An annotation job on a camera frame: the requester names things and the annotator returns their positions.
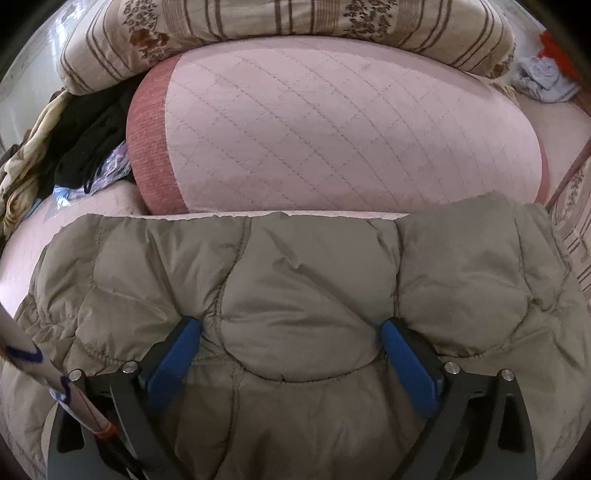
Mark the striped floral pillow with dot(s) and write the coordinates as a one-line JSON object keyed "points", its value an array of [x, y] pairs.
{"points": [[277, 18]]}

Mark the pink bolster cushion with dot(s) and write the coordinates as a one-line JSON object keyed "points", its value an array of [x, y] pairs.
{"points": [[323, 129]]}

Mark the light blue cloth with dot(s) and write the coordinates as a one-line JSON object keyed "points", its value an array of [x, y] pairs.
{"points": [[545, 78]]}

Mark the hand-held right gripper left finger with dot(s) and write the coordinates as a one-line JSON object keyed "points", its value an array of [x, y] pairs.
{"points": [[173, 364]]}

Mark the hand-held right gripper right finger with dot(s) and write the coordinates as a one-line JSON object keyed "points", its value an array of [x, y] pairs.
{"points": [[408, 364]]}

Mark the striped floral sofa cushion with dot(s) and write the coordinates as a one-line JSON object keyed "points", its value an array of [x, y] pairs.
{"points": [[577, 217]]}

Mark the red cloth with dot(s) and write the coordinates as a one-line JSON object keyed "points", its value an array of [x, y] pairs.
{"points": [[558, 53]]}

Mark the clear plastic bag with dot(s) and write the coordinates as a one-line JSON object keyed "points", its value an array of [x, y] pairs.
{"points": [[113, 166]]}

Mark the black clothes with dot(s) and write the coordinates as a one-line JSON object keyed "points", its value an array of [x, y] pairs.
{"points": [[87, 138]]}

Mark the olive hooded puffer jacket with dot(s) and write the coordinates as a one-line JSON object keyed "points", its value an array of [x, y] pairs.
{"points": [[295, 300]]}

